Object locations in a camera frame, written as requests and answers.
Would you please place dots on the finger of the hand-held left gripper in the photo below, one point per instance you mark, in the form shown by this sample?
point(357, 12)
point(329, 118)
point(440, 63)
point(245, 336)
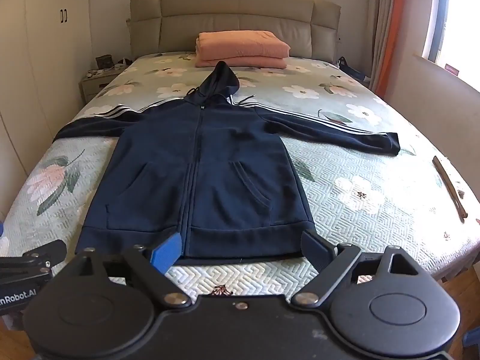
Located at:
point(41, 257)

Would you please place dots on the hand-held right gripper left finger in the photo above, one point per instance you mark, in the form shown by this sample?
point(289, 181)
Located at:
point(167, 251)

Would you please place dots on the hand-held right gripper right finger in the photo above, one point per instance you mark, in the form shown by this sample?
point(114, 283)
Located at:
point(314, 245)

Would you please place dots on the navy zip hoodie white stripes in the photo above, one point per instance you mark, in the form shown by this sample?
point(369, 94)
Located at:
point(210, 165)

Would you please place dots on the floral quilted bedspread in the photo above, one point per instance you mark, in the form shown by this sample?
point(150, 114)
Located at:
point(356, 195)

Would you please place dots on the brown wooden stick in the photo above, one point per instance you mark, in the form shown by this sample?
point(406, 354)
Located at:
point(450, 187)

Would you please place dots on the beige nightstand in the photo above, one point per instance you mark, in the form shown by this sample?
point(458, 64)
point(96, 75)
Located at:
point(92, 84)

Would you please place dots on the dark blue bag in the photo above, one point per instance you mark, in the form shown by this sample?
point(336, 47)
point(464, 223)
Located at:
point(350, 69)

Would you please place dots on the pink folded blanket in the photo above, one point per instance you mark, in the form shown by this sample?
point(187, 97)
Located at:
point(262, 62)
point(242, 43)

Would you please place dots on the white wardrobe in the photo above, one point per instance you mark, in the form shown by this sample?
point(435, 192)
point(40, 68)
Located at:
point(41, 63)

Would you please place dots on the dark box on nightstand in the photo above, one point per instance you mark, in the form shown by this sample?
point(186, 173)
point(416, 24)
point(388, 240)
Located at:
point(104, 62)

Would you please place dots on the small red box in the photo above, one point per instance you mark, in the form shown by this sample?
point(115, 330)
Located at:
point(452, 68)

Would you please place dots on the cream and orange curtain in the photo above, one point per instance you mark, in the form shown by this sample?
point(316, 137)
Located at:
point(390, 30)

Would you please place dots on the grey sofa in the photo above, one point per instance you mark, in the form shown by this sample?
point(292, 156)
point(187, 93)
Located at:
point(240, 18)

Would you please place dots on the window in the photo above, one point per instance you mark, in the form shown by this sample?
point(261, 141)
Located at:
point(459, 18)

